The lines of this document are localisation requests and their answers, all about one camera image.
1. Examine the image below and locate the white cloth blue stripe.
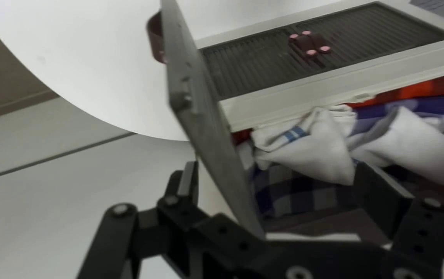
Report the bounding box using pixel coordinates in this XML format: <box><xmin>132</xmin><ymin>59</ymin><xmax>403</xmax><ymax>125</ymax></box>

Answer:
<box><xmin>250</xmin><ymin>104</ymin><xmax>360</xmax><ymax>187</ymax></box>

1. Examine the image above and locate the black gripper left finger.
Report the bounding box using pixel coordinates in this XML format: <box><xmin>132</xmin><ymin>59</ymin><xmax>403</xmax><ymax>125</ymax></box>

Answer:
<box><xmin>73</xmin><ymin>159</ymin><xmax>208</xmax><ymax>279</ymax></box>

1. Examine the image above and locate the plain white cloth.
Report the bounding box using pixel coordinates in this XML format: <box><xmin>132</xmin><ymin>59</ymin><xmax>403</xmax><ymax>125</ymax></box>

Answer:
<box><xmin>357</xmin><ymin>105</ymin><xmax>444</xmax><ymax>187</ymax></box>

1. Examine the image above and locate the white stacked storage cabinet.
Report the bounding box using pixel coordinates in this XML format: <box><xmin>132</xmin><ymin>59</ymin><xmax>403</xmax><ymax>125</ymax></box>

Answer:
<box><xmin>194</xmin><ymin>0</ymin><xmax>444</xmax><ymax>133</ymax></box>

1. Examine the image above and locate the blue checkered cloth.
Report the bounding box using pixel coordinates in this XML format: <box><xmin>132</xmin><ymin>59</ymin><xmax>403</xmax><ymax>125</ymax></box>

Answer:
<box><xmin>247</xmin><ymin>94</ymin><xmax>444</xmax><ymax>221</ymax></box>

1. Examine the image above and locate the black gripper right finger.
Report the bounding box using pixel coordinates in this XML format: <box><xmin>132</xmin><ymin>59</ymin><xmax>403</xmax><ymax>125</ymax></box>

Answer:
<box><xmin>354</xmin><ymin>159</ymin><xmax>444</xmax><ymax>279</ymax></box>

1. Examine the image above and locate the red plaid cloth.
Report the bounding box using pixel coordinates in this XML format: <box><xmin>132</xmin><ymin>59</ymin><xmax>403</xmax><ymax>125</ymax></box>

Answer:
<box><xmin>230</xmin><ymin>70</ymin><xmax>444</xmax><ymax>147</ymax></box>

